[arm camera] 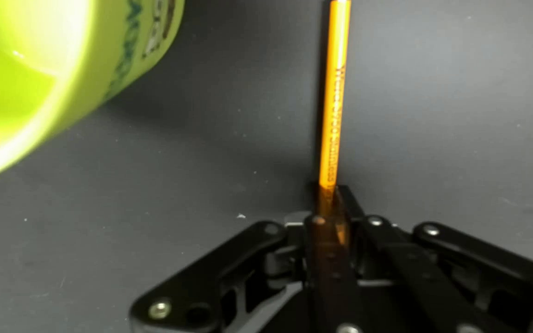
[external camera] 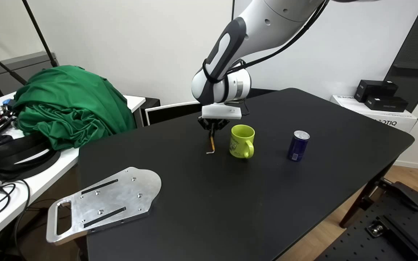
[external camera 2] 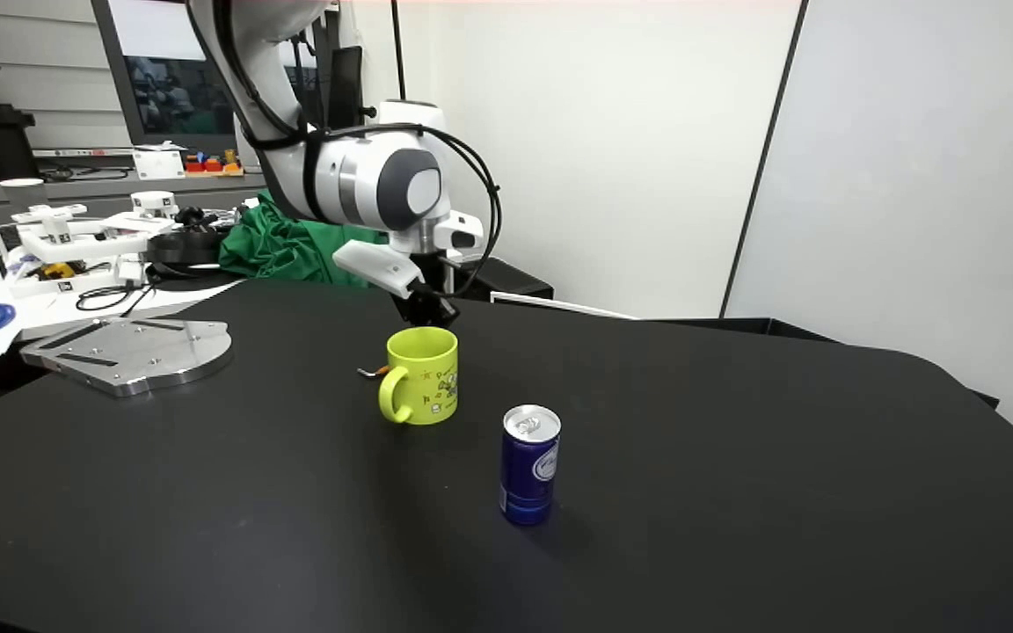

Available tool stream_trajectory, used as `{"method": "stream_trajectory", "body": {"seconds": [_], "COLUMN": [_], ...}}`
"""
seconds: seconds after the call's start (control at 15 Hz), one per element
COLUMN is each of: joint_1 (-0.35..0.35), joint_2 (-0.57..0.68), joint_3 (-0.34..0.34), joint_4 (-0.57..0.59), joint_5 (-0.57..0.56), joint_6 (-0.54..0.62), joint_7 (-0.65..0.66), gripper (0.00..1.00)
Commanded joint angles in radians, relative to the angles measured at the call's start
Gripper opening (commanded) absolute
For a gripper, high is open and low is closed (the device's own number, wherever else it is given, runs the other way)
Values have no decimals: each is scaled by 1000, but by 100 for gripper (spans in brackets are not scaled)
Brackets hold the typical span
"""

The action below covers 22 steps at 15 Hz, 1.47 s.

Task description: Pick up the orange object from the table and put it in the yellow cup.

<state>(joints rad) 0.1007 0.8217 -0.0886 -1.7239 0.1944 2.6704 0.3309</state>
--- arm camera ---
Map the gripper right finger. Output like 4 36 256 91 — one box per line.
335 184 533 333

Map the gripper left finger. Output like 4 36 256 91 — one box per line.
129 184 365 333

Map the orange pencil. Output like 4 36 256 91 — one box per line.
317 0 353 246

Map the yellow-green printed cup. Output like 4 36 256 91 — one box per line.
0 0 186 186

